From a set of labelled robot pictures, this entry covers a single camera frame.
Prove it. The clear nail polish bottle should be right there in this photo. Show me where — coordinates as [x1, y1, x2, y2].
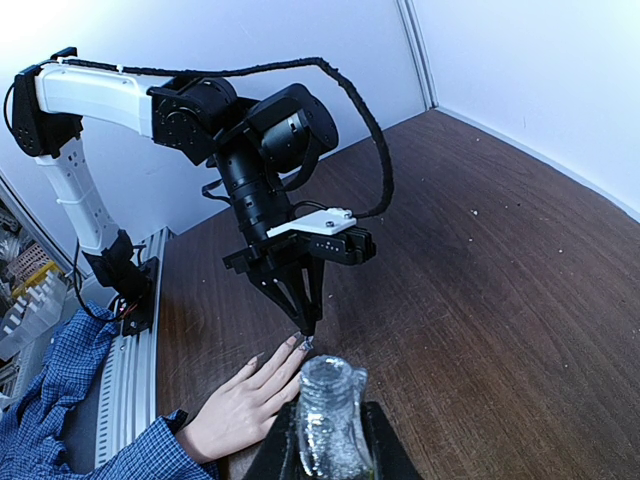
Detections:
[295, 355, 374, 479]

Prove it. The blue checkered shirt sleeve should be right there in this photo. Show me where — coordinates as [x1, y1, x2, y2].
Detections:
[0, 299, 221, 480]

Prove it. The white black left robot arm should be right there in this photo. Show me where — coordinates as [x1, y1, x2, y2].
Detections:
[5, 48, 353, 336]

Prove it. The clear acrylic rack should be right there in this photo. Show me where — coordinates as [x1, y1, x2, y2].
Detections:
[1, 278, 67, 361]

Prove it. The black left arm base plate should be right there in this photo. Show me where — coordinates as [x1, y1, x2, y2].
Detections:
[118, 256, 160, 336]

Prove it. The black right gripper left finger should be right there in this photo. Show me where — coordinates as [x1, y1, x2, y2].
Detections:
[244, 402, 301, 480]

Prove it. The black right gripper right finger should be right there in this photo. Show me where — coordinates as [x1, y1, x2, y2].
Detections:
[363, 402, 423, 480]

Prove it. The mannequin hand with painted nails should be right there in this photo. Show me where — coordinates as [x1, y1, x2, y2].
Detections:
[176, 334, 307, 464]

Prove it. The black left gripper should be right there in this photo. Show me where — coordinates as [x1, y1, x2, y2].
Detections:
[223, 234, 325, 335]

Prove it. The slotted aluminium base rail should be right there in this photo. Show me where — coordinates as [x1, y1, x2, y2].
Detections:
[95, 228, 172, 468]

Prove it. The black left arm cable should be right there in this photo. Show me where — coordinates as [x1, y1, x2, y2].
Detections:
[59, 57, 394, 220]

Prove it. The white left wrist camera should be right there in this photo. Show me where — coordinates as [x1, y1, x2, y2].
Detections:
[266, 207, 377, 265]

